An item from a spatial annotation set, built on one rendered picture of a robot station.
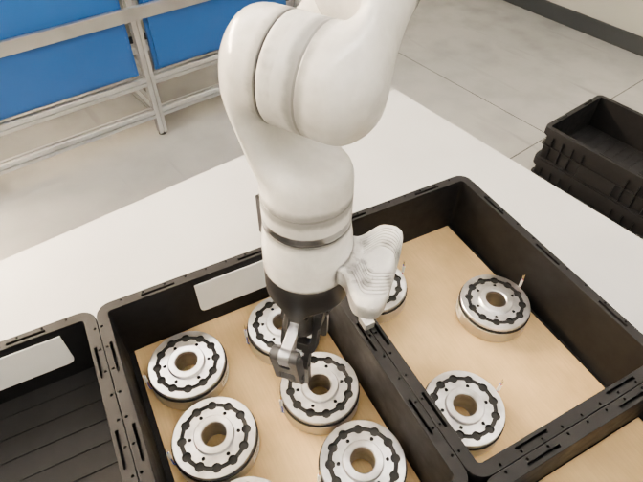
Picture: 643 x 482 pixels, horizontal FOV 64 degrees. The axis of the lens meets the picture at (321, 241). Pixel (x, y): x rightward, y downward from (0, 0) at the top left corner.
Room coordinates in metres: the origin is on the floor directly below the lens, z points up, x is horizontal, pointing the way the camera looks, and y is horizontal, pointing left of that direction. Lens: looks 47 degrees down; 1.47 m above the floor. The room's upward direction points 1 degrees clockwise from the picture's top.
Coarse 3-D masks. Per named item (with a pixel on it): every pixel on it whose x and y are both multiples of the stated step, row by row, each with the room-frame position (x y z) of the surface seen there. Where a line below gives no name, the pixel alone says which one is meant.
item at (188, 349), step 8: (176, 352) 0.36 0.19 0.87; (184, 352) 0.36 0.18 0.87; (192, 352) 0.36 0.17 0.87; (200, 352) 0.36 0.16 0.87; (168, 360) 0.35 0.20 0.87; (176, 360) 0.35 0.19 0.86; (200, 360) 0.35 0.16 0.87; (168, 368) 0.33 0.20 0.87; (176, 368) 0.33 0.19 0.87; (192, 368) 0.33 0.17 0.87; (200, 368) 0.33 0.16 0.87; (176, 376) 0.32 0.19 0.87; (184, 376) 0.32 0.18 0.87; (192, 376) 0.33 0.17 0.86
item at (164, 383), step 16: (176, 336) 0.39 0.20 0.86; (192, 336) 0.39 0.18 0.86; (208, 336) 0.39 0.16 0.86; (160, 352) 0.36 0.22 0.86; (208, 352) 0.36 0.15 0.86; (160, 368) 0.34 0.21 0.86; (208, 368) 0.34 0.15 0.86; (160, 384) 0.31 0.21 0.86; (176, 384) 0.31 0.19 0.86; (192, 384) 0.31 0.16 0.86; (208, 384) 0.31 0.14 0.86
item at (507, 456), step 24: (432, 192) 0.62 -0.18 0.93; (480, 192) 0.62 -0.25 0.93; (360, 216) 0.56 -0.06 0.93; (504, 216) 0.56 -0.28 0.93; (528, 240) 0.51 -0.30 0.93; (552, 264) 0.47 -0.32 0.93; (576, 288) 0.43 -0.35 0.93; (384, 336) 0.35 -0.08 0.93; (408, 384) 0.28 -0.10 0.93; (624, 384) 0.29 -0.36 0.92; (576, 408) 0.26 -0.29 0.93; (600, 408) 0.26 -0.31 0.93; (552, 432) 0.23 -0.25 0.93; (456, 456) 0.20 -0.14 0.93; (504, 456) 0.20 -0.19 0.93; (480, 480) 0.18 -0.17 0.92
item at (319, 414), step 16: (320, 352) 0.36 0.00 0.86; (336, 368) 0.34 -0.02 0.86; (352, 368) 0.34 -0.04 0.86; (288, 384) 0.32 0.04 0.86; (352, 384) 0.32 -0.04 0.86; (288, 400) 0.29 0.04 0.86; (304, 400) 0.29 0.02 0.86; (336, 400) 0.30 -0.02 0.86; (352, 400) 0.30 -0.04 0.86; (304, 416) 0.27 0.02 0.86; (320, 416) 0.27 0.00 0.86; (336, 416) 0.27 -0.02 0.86
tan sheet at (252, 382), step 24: (240, 312) 0.45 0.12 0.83; (216, 336) 0.41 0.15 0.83; (240, 336) 0.41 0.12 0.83; (144, 360) 0.37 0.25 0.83; (240, 360) 0.37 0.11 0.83; (144, 384) 0.33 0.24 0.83; (240, 384) 0.33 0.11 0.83; (264, 384) 0.33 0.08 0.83; (360, 384) 0.33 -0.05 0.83; (168, 408) 0.30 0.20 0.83; (264, 408) 0.30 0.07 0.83; (360, 408) 0.30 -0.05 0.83; (168, 432) 0.26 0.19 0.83; (264, 432) 0.27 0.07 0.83; (288, 432) 0.27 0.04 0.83; (264, 456) 0.24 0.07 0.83; (288, 456) 0.24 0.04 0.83; (312, 456) 0.24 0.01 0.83; (288, 480) 0.21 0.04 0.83; (312, 480) 0.21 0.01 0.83; (408, 480) 0.21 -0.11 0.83
